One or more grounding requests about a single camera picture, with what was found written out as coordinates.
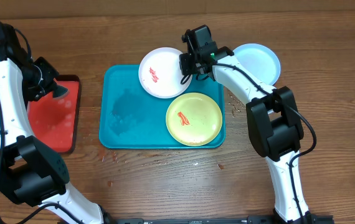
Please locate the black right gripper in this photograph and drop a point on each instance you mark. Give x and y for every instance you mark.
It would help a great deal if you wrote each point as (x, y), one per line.
(183, 66)

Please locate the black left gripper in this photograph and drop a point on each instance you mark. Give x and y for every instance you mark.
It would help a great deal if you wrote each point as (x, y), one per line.
(52, 72)

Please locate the white plate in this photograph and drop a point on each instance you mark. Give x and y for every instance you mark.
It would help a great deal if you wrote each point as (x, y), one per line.
(160, 73)

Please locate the light blue plate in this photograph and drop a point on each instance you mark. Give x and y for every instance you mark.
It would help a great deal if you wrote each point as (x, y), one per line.
(260, 61)

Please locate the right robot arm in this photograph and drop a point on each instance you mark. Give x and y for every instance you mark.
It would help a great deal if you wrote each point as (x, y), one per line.
(274, 124)

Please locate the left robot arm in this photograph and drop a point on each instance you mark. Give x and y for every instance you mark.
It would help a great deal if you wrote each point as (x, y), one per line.
(30, 171)

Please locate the dark red sponge tray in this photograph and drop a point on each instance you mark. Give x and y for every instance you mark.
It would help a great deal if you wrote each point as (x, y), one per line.
(54, 120)

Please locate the teal plastic tray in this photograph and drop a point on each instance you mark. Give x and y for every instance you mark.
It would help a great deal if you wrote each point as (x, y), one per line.
(130, 117)

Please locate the yellow green plate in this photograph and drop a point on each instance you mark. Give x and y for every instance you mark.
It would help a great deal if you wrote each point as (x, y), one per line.
(194, 119)

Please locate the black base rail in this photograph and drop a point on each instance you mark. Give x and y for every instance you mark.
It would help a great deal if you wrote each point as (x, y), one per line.
(253, 219)

